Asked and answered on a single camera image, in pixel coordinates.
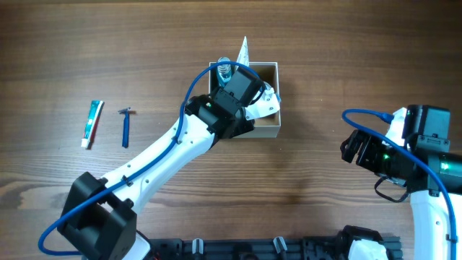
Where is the white leaf-print cream tube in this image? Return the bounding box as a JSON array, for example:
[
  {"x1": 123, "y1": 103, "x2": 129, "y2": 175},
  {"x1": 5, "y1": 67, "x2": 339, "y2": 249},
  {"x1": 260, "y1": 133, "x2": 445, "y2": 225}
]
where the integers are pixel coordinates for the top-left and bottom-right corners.
[{"x1": 236, "y1": 37, "x2": 250, "y2": 66}]

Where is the blue mouthwash bottle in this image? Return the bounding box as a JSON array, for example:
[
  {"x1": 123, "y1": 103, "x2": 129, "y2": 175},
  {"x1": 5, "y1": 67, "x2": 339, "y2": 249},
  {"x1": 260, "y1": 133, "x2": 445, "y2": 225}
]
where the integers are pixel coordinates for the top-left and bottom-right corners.
[{"x1": 217, "y1": 64, "x2": 232, "y2": 87}]

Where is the blue disposable razor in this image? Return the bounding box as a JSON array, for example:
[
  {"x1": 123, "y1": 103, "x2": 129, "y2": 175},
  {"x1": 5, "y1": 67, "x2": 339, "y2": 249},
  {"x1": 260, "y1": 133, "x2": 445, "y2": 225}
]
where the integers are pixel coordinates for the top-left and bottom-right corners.
[{"x1": 118, "y1": 107, "x2": 131, "y2": 148}]

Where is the green white toothpaste tube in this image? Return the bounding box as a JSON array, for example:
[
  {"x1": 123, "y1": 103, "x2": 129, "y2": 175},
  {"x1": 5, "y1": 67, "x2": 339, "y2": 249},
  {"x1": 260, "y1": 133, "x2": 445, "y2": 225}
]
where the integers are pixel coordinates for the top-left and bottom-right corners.
[{"x1": 81, "y1": 100, "x2": 104, "y2": 149}]

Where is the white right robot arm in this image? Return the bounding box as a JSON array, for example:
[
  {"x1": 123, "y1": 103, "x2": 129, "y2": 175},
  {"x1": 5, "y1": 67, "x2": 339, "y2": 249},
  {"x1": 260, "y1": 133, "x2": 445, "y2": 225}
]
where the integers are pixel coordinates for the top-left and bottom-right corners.
[{"x1": 340, "y1": 105, "x2": 461, "y2": 259}]

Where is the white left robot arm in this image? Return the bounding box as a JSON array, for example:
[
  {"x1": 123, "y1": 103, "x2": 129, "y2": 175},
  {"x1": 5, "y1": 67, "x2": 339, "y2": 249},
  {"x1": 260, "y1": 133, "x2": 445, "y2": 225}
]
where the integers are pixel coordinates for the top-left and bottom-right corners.
[{"x1": 38, "y1": 65, "x2": 266, "y2": 260}]

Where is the white open box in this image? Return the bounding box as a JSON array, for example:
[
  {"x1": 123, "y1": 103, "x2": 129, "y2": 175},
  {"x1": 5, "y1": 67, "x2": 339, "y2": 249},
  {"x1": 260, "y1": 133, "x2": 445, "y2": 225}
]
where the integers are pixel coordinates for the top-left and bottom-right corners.
[{"x1": 221, "y1": 62, "x2": 282, "y2": 139}]

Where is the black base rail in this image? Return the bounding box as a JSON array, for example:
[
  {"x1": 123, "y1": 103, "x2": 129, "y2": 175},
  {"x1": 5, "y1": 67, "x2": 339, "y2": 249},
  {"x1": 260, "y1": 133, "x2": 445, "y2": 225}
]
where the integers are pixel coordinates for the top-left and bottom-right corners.
[{"x1": 146, "y1": 225, "x2": 404, "y2": 260}]

